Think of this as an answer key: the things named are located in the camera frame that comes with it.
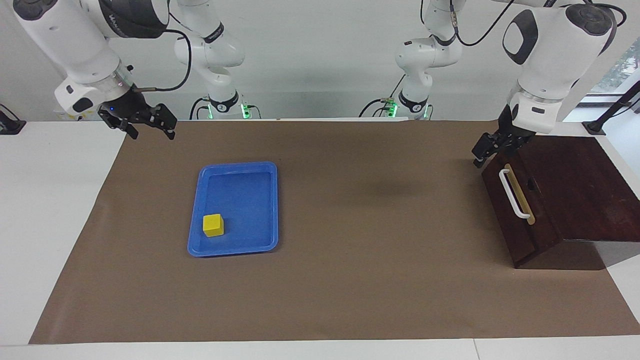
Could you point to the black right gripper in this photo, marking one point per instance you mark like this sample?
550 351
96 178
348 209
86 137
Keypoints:
130 110

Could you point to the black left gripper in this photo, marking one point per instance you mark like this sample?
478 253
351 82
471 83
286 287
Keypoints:
510 130

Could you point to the wooden drawer with dark front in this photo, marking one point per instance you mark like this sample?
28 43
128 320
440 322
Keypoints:
530 235

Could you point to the yellow cube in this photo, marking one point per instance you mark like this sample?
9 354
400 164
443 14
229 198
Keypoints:
213 226

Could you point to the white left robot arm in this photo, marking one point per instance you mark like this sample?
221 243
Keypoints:
550 60

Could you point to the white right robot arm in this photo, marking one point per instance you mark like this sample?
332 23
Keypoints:
65 35

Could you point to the white power box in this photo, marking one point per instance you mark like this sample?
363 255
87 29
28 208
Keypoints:
65 116

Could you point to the dark wooden cabinet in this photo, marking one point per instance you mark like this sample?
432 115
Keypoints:
575 190

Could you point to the black clamp stand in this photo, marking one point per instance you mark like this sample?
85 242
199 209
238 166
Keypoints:
594 127

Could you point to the blue plastic tray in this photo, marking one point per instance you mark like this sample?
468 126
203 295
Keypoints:
245 200

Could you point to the window with greenery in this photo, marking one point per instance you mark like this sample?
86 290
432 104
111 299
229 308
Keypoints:
625 65

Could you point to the brown table mat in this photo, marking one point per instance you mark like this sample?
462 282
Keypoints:
350 280

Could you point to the black desk mount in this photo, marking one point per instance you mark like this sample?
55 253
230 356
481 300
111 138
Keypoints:
10 127

